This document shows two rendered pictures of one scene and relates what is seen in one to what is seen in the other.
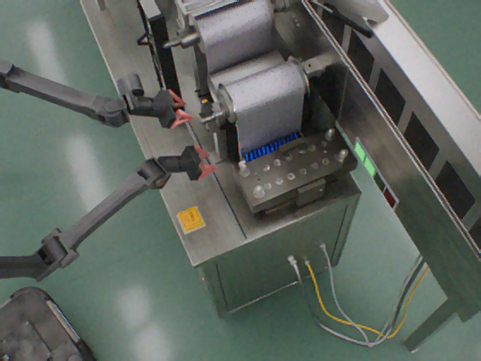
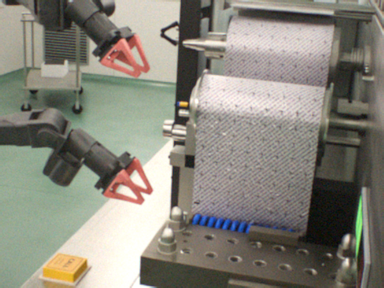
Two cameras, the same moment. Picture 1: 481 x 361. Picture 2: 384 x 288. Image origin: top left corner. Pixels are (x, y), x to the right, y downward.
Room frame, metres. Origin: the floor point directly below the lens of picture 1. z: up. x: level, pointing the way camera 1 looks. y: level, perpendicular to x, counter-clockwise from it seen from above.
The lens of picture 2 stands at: (0.05, -0.61, 1.55)
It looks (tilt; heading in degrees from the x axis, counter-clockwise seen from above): 18 degrees down; 32
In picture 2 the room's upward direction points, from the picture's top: 4 degrees clockwise
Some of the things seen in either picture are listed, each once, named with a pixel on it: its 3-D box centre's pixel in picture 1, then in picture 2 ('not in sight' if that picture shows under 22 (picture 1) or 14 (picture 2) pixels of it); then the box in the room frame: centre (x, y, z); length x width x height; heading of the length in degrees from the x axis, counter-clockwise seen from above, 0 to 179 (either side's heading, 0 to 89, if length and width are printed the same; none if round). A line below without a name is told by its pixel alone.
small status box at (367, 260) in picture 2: (374, 174); (361, 243); (0.79, -0.43, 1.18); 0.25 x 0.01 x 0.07; 19
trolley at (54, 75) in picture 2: not in sight; (53, 53); (4.21, 3.70, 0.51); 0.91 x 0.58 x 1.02; 43
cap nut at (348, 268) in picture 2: (344, 154); (348, 269); (0.95, -0.37, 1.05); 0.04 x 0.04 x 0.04
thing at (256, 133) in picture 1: (270, 127); (252, 183); (1.04, -0.13, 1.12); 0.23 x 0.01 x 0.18; 109
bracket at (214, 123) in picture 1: (216, 134); (182, 186); (1.08, 0.06, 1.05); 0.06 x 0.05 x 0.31; 109
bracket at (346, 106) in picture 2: (311, 66); (352, 105); (1.15, -0.28, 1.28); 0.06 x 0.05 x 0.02; 109
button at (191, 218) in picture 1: (191, 218); (65, 267); (0.83, 0.17, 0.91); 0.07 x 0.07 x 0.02; 19
